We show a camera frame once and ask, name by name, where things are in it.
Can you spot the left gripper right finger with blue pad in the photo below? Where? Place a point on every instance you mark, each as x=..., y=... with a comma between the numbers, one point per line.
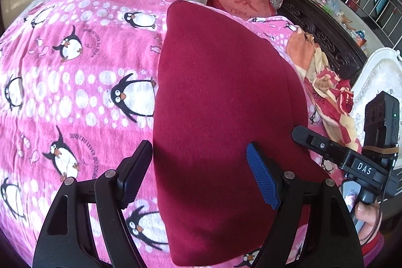
x=312, y=226

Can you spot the dark red fleece garment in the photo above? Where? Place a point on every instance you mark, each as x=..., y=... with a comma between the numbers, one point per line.
x=222, y=83

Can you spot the person right hand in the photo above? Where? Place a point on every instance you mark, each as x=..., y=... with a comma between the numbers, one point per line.
x=371, y=217

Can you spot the red cream patterned fleece blanket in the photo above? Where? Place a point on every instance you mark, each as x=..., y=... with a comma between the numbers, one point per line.
x=330, y=95

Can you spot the white ornate upholstered furniture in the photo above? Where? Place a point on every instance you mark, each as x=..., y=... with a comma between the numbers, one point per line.
x=381, y=72

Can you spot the dark carved wooden headboard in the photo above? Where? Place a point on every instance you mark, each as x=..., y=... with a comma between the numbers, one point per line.
x=343, y=53

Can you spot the pink penguin print blanket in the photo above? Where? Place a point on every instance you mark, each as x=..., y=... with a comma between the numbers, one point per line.
x=78, y=88

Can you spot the metal stair railing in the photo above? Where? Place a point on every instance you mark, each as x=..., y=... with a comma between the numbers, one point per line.
x=383, y=17

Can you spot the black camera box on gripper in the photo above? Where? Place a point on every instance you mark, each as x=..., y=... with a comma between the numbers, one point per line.
x=381, y=123

